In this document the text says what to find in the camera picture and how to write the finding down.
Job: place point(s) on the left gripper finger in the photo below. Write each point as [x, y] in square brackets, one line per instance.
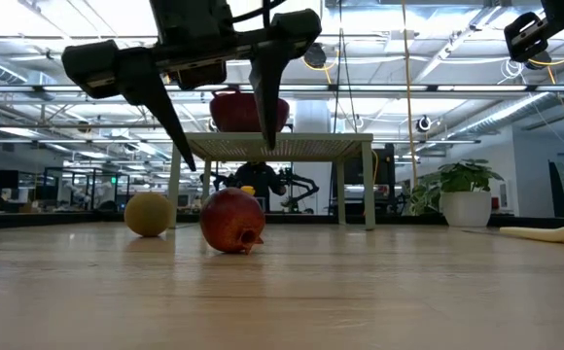
[151, 87]
[268, 87]

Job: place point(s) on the magenta plastic colander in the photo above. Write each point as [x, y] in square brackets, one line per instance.
[233, 114]

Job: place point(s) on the brown green toy kiwi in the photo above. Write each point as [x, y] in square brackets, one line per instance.
[148, 215]

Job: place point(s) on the dark red toy pomegranate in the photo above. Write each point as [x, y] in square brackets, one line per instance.
[228, 219]

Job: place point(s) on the black background robot arm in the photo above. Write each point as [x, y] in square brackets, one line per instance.
[219, 180]
[304, 187]

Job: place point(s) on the pale green perforated metal stand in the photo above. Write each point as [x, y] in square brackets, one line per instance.
[311, 146]

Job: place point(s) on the person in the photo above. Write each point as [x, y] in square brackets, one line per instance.
[260, 180]

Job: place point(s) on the black equipment cabinet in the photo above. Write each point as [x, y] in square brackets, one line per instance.
[355, 170]

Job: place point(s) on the yellow broom stick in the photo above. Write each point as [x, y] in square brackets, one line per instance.
[407, 73]

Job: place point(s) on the black standing panel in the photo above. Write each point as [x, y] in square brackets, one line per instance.
[559, 189]

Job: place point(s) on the black computer monitor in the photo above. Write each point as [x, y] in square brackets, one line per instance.
[1, 179]

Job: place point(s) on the green potted plant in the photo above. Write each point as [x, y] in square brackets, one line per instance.
[464, 209]

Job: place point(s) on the black cage frame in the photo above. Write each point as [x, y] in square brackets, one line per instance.
[92, 187]

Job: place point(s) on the black aluminium table frame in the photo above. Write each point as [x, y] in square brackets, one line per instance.
[19, 220]

